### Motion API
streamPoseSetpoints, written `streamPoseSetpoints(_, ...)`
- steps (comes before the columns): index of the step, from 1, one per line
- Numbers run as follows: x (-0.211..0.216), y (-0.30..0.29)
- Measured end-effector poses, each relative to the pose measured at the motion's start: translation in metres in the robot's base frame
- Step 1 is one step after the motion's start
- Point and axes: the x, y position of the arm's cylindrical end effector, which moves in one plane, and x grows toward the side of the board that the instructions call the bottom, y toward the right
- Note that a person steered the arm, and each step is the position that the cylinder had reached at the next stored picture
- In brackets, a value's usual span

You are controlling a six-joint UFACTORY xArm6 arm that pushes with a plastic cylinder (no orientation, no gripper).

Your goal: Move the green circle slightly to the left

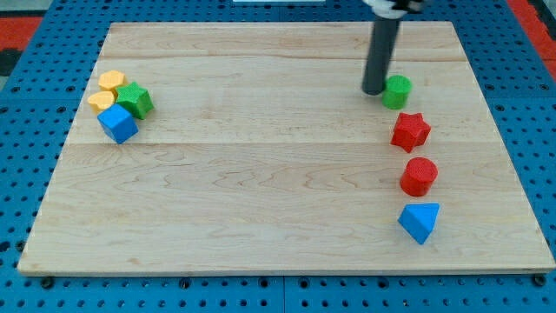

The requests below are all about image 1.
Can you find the blue cube block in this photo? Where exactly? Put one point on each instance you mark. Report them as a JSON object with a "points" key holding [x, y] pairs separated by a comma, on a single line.
{"points": [[117, 123]]}

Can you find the yellow heart block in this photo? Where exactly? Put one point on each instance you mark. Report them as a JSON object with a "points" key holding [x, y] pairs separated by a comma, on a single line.
{"points": [[100, 101]]}

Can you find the blue triangular prism block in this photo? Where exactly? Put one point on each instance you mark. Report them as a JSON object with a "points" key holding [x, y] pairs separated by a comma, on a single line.
{"points": [[418, 220]]}

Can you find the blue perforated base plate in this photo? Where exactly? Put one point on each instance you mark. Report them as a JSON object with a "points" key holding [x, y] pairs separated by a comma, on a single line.
{"points": [[39, 101]]}

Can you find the green cylinder block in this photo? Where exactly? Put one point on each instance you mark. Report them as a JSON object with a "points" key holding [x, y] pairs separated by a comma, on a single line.
{"points": [[396, 92]]}

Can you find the red cylinder block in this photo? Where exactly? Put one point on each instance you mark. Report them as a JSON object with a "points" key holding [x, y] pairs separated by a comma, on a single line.
{"points": [[418, 176]]}

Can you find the green star block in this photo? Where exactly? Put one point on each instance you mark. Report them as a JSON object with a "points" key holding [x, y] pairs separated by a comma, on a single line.
{"points": [[135, 99]]}

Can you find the yellow hexagon block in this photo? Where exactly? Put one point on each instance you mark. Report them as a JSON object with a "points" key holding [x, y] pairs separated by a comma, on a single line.
{"points": [[111, 80]]}

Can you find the red star block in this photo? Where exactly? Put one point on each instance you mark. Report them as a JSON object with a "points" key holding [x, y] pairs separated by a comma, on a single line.
{"points": [[410, 131]]}

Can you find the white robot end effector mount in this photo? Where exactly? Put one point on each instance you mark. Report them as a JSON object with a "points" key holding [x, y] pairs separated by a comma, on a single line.
{"points": [[395, 9]]}

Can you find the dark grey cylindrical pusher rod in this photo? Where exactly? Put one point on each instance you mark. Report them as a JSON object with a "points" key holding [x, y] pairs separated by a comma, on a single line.
{"points": [[381, 47]]}

